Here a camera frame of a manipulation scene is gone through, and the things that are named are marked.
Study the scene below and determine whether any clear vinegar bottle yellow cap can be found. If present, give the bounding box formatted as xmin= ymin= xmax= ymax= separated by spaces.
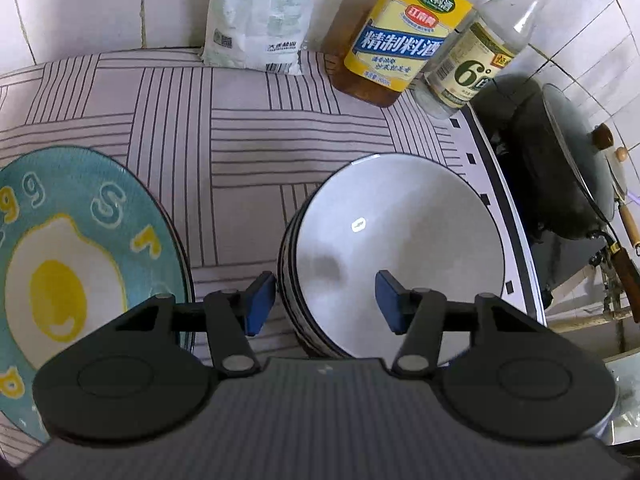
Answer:
xmin=412 ymin=0 xmax=568 ymax=121

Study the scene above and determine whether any wooden stand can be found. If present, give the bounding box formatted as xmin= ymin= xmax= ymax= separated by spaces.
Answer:
xmin=545 ymin=305 xmax=640 ymax=357

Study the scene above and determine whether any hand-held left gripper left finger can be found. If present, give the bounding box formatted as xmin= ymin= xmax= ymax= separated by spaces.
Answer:
xmin=105 ymin=271 xmax=277 ymax=378

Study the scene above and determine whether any rabbit print plate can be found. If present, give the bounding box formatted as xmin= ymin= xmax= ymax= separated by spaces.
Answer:
xmin=145 ymin=190 xmax=197 ymax=361

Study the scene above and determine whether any black wok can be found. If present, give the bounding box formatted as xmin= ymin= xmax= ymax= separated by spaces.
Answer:
xmin=472 ymin=74 xmax=640 ymax=303

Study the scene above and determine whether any glass wok lid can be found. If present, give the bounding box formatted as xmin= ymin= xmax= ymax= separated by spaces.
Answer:
xmin=542 ymin=82 xmax=619 ymax=226

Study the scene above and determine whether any blue fried egg plate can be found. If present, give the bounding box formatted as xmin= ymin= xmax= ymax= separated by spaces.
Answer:
xmin=0 ymin=146 xmax=188 ymax=443

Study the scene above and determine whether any striped table cover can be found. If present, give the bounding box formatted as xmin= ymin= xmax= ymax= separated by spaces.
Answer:
xmin=0 ymin=50 xmax=548 ymax=466

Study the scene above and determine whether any white salt bag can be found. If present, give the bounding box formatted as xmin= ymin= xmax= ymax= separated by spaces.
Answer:
xmin=202 ymin=0 xmax=313 ymax=76

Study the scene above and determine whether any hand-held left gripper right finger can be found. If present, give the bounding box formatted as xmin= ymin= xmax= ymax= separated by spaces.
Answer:
xmin=375 ymin=270 xmax=546 ymax=378

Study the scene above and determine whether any white bowl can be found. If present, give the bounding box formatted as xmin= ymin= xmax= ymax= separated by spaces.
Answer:
xmin=282 ymin=200 xmax=351 ymax=359
xmin=276 ymin=210 xmax=331 ymax=357
xmin=292 ymin=154 xmax=507 ymax=361

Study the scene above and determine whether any yellow label cooking wine bottle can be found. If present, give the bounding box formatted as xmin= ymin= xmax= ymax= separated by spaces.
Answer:
xmin=327 ymin=0 xmax=496 ymax=108

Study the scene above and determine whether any wooden handle spatula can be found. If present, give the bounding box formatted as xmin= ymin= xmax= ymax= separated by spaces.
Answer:
xmin=605 ymin=146 xmax=640 ymax=248

